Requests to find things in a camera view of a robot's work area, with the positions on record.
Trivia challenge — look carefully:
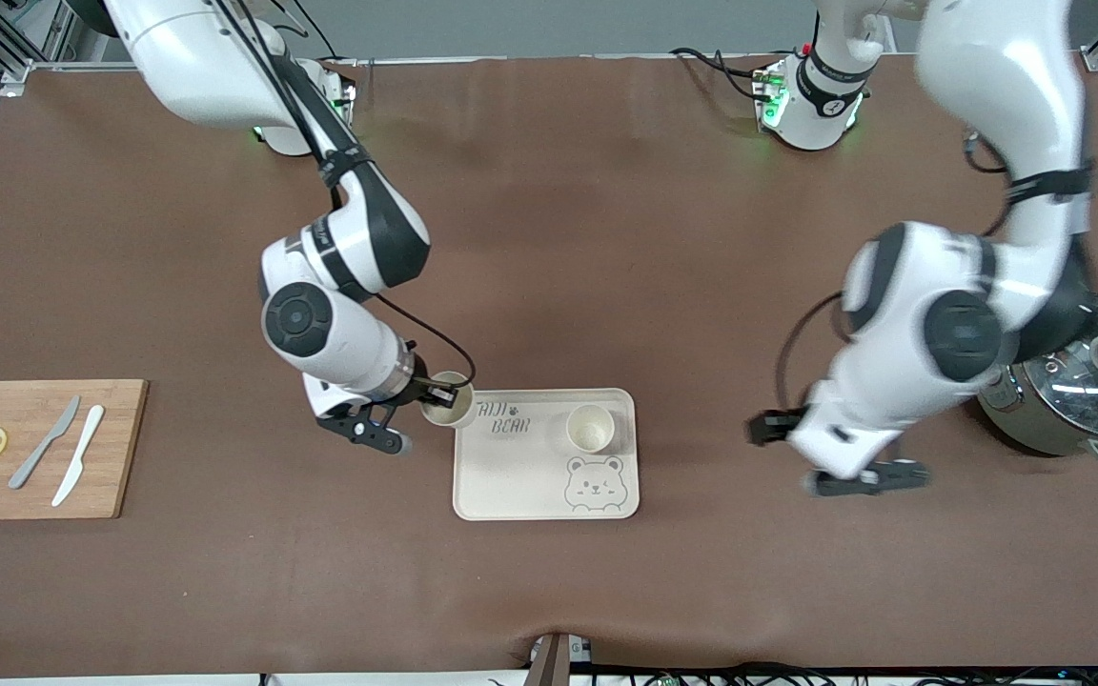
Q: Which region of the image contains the black arm base cable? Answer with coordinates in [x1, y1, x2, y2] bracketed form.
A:
[671, 46, 769, 101]
[287, 0, 359, 68]

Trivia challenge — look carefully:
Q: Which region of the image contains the table edge mount bracket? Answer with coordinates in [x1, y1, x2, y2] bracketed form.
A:
[525, 632, 598, 686]

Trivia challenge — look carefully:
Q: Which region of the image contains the cream bear print tray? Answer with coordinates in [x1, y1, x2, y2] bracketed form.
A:
[453, 388, 641, 522]

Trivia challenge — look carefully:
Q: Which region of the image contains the glass pot lid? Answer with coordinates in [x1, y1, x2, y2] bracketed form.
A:
[1011, 295, 1098, 441]

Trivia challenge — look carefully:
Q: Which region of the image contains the black arm wrist cable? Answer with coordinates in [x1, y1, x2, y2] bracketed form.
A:
[775, 291, 845, 411]
[373, 293, 477, 392]

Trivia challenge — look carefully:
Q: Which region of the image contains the grey pot with glass lid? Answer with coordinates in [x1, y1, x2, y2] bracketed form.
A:
[976, 293, 1098, 468]

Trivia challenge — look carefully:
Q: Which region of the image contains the white IKEA cup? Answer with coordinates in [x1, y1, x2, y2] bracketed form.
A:
[418, 371, 476, 430]
[565, 403, 617, 454]

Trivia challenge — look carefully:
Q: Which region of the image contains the wooden cutting board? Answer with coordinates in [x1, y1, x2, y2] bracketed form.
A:
[0, 379, 150, 521]

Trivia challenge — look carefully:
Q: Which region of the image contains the grey plastic knife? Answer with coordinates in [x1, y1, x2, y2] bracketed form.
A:
[8, 394, 82, 491]

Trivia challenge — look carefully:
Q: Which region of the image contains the black left arm wrist cable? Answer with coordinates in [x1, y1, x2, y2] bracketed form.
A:
[775, 291, 845, 411]

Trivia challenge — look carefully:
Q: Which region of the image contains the black right arm wrist cable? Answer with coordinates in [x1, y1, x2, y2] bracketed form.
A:
[373, 293, 477, 392]

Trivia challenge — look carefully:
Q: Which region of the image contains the black left arm base cable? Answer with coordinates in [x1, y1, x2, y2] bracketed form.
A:
[671, 46, 769, 101]

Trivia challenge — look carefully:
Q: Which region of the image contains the white plastic knife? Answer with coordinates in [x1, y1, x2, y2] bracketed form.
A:
[51, 404, 106, 508]

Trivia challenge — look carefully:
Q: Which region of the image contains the black right arm base cable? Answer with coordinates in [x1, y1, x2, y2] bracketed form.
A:
[287, 0, 359, 68]

